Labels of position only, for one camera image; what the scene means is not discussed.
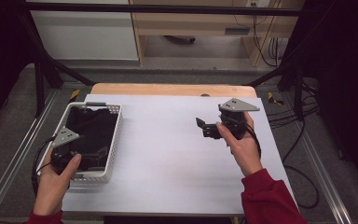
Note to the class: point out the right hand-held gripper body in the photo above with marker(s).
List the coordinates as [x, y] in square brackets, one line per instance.
[234, 105]

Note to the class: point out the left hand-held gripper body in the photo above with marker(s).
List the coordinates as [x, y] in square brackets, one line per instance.
[64, 137]

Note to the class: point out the white perforated plastic basket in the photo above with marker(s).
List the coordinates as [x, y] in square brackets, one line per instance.
[113, 137]

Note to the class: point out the black cloth garment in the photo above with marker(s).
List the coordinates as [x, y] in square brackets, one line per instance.
[93, 127]

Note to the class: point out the person's right hand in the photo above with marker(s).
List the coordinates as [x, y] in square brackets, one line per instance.
[245, 152]

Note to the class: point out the person's left hand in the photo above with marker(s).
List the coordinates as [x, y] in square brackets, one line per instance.
[51, 189]

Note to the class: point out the yellow black tape strip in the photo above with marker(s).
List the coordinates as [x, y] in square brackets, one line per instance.
[74, 94]
[273, 98]

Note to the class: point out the black metal stand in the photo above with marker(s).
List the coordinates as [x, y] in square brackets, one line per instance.
[296, 87]
[39, 84]

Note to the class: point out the beige wooden desk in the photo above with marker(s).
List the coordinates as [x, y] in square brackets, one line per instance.
[183, 25]

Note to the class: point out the white cabinet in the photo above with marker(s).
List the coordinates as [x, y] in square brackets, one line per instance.
[84, 37]

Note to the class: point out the black curtain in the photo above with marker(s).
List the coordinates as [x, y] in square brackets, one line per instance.
[345, 77]
[0, 46]

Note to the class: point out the black metal crossbar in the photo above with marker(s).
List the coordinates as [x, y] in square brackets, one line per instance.
[167, 8]

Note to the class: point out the aluminium floor rail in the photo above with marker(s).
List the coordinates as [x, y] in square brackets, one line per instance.
[320, 168]
[15, 152]

